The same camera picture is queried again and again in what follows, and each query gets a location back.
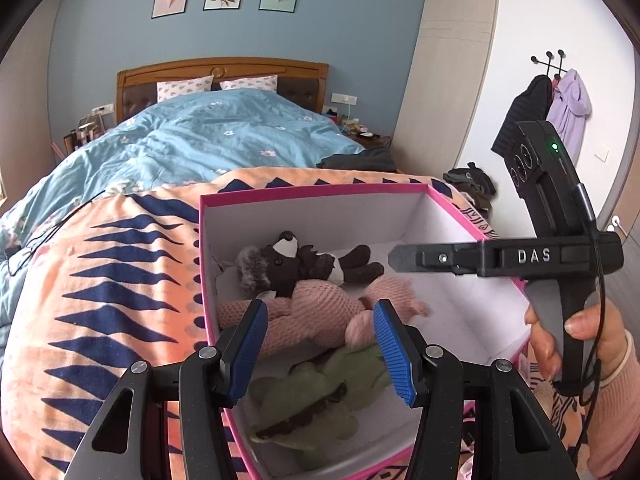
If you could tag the black hanging jacket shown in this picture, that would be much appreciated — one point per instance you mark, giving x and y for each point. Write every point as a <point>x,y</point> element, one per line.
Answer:
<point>525,105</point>

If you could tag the light wooden wardrobe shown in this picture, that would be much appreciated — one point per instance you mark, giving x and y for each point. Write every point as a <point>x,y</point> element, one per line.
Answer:
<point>450,85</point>

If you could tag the blue floral duvet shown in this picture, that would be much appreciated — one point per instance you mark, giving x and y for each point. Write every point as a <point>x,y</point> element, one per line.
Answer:
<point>200,135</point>

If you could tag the white patterned pillow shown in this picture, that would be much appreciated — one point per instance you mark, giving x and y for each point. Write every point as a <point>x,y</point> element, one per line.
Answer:
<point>250,82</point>
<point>182,87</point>

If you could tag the pink knitted plush toy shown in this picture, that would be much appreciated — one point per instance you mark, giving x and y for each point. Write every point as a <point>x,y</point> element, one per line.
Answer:
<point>320,315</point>

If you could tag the person's right hand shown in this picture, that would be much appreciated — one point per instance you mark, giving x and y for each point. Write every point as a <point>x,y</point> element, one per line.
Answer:
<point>607,340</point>

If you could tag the cluttered wooden nightstand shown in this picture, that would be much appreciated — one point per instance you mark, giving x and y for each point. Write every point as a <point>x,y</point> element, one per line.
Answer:
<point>362,132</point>

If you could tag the white light switch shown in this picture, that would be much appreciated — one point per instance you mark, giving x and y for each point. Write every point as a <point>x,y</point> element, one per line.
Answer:
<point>603,151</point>

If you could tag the pink cardboard box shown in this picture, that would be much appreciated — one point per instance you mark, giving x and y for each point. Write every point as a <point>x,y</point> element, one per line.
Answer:
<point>310,215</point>

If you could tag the black wall coat rack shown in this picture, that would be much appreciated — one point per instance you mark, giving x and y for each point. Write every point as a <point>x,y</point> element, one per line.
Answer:
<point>549,62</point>

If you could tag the wooden bed headboard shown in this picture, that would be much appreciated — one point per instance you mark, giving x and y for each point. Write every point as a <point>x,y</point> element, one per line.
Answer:
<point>225,67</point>

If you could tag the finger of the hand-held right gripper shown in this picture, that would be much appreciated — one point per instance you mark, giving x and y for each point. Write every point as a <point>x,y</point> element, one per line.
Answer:
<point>435,258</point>

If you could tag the green plush crocodile toy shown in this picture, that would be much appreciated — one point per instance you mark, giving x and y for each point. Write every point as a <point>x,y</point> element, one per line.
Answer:
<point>310,390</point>

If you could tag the cluttered bedside shelf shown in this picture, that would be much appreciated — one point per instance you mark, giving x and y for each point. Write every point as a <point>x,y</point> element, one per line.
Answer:
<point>85,135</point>

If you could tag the orange navy patterned blanket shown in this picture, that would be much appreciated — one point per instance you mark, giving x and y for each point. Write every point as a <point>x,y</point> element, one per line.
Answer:
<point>125,310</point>

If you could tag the brown plush animal toy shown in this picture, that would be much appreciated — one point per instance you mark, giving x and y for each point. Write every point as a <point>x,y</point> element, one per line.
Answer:
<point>287,270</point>

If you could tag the person's right forearm pink sleeve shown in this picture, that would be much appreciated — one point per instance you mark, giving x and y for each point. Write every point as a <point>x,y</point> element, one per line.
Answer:
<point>615,420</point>

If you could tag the dark folded clothing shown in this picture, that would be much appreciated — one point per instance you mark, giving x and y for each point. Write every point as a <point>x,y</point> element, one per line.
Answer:
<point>360,159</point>

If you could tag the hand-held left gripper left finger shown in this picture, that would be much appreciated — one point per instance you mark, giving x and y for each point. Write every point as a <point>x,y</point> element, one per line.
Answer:
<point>247,350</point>

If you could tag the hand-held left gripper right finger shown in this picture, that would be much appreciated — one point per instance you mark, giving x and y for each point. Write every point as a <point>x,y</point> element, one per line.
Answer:
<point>392,355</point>

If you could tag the white wall outlet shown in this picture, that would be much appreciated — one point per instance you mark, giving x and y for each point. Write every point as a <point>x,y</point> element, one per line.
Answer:
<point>343,98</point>
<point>102,108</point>

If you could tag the lilac hanging robe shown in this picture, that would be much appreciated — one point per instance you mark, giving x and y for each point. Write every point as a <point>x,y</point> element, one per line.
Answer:
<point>570,105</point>

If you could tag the dark pile of clothes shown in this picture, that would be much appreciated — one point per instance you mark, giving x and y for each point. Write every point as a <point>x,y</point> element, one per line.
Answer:
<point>470,182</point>

